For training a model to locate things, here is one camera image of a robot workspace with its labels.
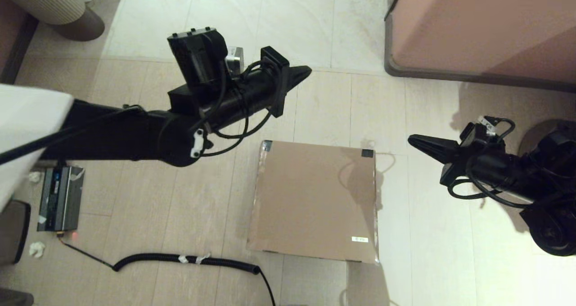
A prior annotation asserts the brown cardboard shoe box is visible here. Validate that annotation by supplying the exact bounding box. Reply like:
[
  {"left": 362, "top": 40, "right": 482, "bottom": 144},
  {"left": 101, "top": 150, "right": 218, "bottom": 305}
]
[{"left": 247, "top": 139, "right": 381, "bottom": 265}]

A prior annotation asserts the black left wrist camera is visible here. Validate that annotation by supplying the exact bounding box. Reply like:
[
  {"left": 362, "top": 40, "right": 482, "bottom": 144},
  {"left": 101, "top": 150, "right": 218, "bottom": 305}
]
[{"left": 260, "top": 46, "right": 290, "bottom": 118}]

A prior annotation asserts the pink cabinet dark base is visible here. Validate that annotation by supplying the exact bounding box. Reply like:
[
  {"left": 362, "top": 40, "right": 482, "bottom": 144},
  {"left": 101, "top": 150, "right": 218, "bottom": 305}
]
[{"left": 384, "top": 0, "right": 576, "bottom": 94}]

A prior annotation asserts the dark grey curved object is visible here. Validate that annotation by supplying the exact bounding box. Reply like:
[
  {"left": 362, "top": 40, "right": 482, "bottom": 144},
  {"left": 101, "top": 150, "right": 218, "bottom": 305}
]
[{"left": 0, "top": 288, "right": 34, "bottom": 306}]

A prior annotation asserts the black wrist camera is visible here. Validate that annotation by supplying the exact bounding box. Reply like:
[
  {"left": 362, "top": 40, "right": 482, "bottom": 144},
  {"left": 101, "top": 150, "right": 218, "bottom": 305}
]
[
  {"left": 260, "top": 46, "right": 290, "bottom": 118},
  {"left": 459, "top": 121, "right": 489, "bottom": 147}
]

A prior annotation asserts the beige ribbed bin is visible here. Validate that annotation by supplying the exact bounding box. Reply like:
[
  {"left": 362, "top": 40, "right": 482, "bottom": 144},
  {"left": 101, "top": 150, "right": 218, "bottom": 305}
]
[{"left": 0, "top": 0, "right": 106, "bottom": 42}]

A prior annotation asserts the black corrugated cable white tape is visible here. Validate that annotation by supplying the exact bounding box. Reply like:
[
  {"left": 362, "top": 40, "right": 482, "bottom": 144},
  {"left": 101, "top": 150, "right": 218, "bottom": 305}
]
[{"left": 112, "top": 252, "right": 276, "bottom": 306}]

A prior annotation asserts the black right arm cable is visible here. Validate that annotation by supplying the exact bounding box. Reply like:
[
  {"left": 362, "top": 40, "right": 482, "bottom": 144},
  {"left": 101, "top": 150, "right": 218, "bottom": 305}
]
[{"left": 447, "top": 117, "right": 536, "bottom": 208}]

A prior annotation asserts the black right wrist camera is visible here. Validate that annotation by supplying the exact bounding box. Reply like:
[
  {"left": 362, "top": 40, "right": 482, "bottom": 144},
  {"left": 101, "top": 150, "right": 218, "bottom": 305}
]
[{"left": 459, "top": 121, "right": 489, "bottom": 147}]

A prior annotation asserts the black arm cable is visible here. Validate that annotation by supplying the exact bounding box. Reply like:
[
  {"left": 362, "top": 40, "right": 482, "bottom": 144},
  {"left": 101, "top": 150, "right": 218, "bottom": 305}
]
[
  {"left": 0, "top": 61, "right": 282, "bottom": 165},
  {"left": 447, "top": 117, "right": 536, "bottom": 208}
]

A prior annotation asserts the round brown floor base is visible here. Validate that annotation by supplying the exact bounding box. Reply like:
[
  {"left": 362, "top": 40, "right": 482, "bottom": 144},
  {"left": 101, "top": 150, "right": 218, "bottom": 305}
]
[{"left": 517, "top": 119, "right": 576, "bottom": 158}]

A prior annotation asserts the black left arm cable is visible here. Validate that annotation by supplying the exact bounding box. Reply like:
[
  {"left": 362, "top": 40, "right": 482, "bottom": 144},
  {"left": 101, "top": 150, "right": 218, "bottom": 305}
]
[{"left": 0, "top": 61, "right": 282, "bottom": 165}]

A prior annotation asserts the dark rounded panel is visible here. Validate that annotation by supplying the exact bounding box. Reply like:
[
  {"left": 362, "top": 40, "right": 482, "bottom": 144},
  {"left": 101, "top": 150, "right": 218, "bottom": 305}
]
[{"left": 0, "top": 200, "right": 31, "bottom": 265}]

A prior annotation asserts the grey power adapter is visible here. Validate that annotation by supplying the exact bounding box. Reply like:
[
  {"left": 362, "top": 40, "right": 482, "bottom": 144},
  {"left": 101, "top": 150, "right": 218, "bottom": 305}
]
[{"left": 37, "top": 165, "right": 86, "bottom": 233}]

